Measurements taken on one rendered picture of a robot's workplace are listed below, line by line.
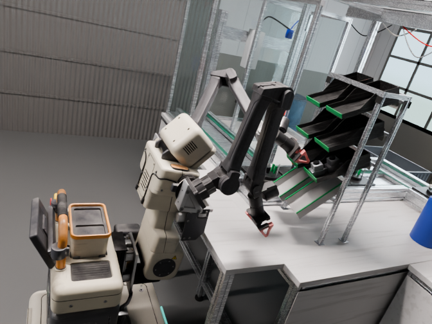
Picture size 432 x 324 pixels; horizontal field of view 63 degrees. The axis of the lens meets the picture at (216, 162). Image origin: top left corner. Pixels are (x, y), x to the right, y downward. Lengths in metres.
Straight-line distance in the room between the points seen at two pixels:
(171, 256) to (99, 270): 0.33
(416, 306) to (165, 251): 1.31
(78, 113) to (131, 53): 0.97
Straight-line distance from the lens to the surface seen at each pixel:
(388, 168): 3.35
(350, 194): 2.50
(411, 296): 2.19
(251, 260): 1.62
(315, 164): 1.74
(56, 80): 4.52
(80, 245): 1.49
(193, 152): 1.37
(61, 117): 4.65
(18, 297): 2.55
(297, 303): 1.72
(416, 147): 5.62
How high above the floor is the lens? 1.81
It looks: 23 degrees down
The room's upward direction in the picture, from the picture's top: 14 degrees clockwise
